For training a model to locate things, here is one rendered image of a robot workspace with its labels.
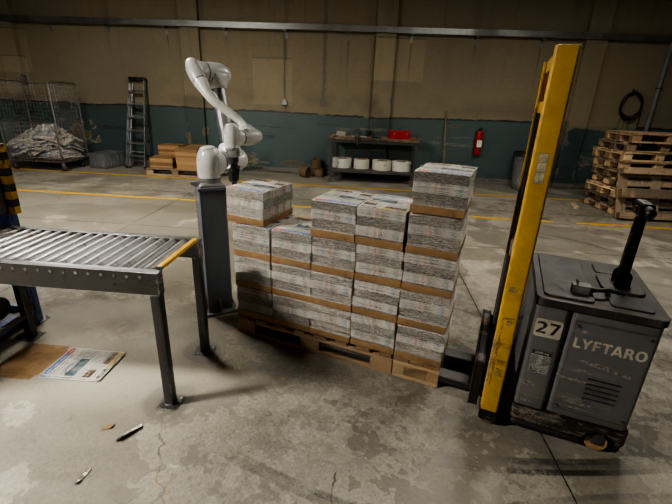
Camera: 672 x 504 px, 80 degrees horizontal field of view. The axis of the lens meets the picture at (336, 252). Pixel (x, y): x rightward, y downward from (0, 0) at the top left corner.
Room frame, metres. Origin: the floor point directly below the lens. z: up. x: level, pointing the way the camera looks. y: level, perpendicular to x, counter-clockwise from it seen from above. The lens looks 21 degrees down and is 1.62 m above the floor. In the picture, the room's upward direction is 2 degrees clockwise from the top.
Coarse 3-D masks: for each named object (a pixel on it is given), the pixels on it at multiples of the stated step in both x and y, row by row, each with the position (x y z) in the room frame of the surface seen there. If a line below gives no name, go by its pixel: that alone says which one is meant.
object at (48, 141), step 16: (0, 80) 8.48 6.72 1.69; (16, 80) 8.87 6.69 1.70; (16, 96) 8.76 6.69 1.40; (64, 96) 8.53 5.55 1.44; (80, 112) 8.91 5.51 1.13; (0, 128) 8.22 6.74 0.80; (32, 128) 8.52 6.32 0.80; (48, 128) 8.16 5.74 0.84; (16, 144) 8.27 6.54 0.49; (32, 144) 8.26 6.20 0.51; (48, 144) 8.21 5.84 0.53; (64, 144) 8.29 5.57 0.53; (80, 144) 8.92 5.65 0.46; (16, 160) 8.20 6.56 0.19; (32, 160) 8.18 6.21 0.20; (48, 160) 8.19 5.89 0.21; (64, 160) 8.27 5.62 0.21
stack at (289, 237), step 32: (288, 224) 2.56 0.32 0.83; (288, 256) 2.39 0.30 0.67; (320, 256) 2.31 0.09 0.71; (352, 256) 2.24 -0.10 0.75; (384, 256) 2.16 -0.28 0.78; (288, 288) 2.39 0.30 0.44; (320, 288) 2.30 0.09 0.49; (352, 288) 2.24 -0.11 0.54; (384, 288) 2.15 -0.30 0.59; (256, 320) 2.48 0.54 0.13; (288, 320) 2.39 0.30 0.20; (320, 320) 2.30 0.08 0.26; (352, 320) 2.22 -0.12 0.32; (384, 320) 2.15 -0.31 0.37; (320, 352) 2.30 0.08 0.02
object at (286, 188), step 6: (252, 180) 2.81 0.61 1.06; (258, 180) 2.81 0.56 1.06; (264, 180) 2.82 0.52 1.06; (270, 180) 2.83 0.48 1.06; (282, 186) 2.67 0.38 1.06; (288, 186) 2.74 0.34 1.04; (282, 192) 2.67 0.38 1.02; (288, 192) 2.74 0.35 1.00; (282, 198) 2.67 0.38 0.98; (288, 198) 2.74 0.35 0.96; (282, 204) 2.68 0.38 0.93; (288, 204) 2.75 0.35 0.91; (282, 210) 2.68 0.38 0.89
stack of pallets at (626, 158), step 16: (608, 144) 7.25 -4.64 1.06; (624, 144) 6.65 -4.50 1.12; (656, 144) 6.62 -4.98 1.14; (608, 160) 6.89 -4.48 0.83; (624, 160) 6.56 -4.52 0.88; (640, 160) 6.57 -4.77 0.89; (656, 160) 6.57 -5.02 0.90; (592, 176) 7.30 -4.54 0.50; (608, 176) 6.87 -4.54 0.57; (592, 192) 7.07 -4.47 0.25; (608, 192) 6.87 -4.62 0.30; (608, 208) 6.60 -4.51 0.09
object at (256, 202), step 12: (228, 192) 2.55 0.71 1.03; (240, 192) 2.52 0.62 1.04; (252, 192) 2.48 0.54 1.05; (264, 192) 2.47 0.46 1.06; (228, 204) 2.57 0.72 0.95; (240, 204) 2.53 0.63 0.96; (252, 204) 2.49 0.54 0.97; (264, 204) 2.47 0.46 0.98; (240, 216) 2.53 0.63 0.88; (252, 216) 2.49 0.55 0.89; (264, 216) 2.47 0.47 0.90
